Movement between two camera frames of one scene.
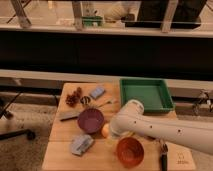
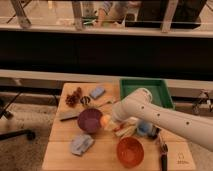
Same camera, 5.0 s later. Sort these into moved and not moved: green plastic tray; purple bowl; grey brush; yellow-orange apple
Moved: yellow-orange apple
Not moved: purple bowl; green plastic tray; grey brush
